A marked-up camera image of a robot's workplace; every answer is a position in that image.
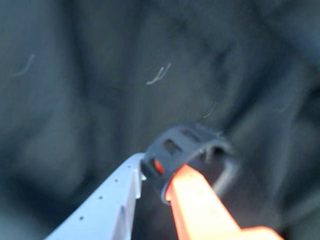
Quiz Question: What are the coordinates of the black fabric bag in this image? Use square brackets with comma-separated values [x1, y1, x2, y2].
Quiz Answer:
[0, 0, 320, 240]

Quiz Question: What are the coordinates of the blue-grey gripper finger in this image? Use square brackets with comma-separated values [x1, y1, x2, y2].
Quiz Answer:
[44, 152, 147, 240]

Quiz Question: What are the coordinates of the black bike light with strap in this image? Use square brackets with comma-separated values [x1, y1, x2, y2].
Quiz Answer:
[139, 122, 241, 203]

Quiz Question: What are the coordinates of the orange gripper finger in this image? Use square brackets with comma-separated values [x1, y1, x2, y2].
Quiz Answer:
[166, 163, 285, 240]

